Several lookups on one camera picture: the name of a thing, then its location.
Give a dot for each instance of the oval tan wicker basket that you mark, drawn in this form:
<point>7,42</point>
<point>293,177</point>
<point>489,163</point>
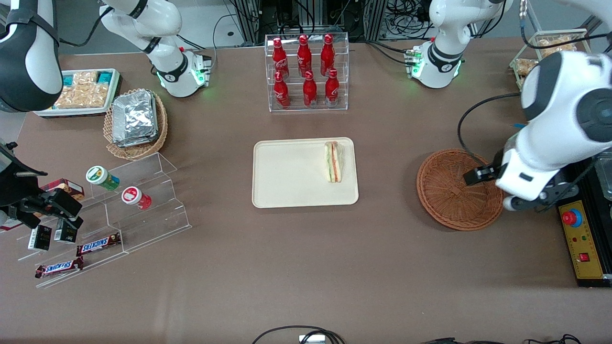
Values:
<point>138,150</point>

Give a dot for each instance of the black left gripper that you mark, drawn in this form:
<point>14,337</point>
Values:
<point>484,173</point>

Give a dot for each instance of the triangle sandwich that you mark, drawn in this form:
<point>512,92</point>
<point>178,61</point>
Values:
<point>334,162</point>

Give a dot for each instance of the silver foil tape patch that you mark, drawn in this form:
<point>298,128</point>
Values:
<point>311,339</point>

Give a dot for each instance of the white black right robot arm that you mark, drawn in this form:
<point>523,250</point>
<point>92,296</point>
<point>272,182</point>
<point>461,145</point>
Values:
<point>28,57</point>

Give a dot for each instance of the red brown carton box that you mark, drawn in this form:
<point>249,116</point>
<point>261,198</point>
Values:
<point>71,187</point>

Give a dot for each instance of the aluminium frame rack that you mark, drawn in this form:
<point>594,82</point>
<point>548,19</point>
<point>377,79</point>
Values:
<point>248,21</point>

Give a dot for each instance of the red lidded cup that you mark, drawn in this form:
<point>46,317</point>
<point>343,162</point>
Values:
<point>134,196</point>

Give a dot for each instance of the small black carton box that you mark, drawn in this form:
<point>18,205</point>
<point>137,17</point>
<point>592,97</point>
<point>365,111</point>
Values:
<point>65,233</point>
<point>39,238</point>

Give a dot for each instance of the clear acrylic bottle rack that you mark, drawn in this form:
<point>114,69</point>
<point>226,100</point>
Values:
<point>344,71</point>

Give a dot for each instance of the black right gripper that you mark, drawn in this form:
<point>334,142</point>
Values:
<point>15,184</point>

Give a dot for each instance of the round brown wicker basket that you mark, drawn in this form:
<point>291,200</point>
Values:
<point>444,200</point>

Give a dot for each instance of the clear cracker bag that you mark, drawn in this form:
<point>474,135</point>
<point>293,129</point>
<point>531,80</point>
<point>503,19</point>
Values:
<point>95,95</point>
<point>68,97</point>
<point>86,78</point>

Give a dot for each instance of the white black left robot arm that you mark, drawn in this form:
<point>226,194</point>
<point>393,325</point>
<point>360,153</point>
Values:
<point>559,95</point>

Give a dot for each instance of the green lidded cup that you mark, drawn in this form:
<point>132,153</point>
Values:
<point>99,176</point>

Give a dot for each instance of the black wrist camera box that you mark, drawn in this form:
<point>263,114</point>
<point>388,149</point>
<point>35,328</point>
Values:
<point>484,169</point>
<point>63,202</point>

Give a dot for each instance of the black yellow control box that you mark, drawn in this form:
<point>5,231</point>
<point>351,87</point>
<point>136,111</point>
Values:
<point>581,239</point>

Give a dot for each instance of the clear acrylic stepped shelf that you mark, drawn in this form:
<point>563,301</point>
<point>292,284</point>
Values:
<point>158,217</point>

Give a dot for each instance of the white plastic snack tray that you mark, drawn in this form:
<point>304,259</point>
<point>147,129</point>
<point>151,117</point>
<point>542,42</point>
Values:
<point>71,112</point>

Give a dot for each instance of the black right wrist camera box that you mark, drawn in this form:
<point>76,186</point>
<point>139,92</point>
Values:
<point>63,202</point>

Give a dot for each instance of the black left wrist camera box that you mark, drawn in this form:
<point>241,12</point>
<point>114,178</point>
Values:
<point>484,169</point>

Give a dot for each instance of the teal snack packet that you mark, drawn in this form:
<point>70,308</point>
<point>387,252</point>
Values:
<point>69,79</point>
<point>104,77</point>

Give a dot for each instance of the clear bag of pastry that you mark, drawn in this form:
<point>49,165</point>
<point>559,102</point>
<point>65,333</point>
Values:
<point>525,67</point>
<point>554,43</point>

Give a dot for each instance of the red cola bottle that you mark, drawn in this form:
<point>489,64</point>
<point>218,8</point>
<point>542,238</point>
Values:
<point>310,90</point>
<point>281,91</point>
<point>280,58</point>
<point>332,88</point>
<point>304,55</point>
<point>327,54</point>

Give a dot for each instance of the silver foil container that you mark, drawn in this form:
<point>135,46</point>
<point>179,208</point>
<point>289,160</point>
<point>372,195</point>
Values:
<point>138,143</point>
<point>135,114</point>

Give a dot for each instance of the Snickers chocolate bar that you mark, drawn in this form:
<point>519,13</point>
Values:
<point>98,245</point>
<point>60,267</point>

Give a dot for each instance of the beige rectangular tray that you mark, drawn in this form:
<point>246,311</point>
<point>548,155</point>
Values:
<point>291,173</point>

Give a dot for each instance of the red emergency stop button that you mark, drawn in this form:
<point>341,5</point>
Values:
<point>570,217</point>

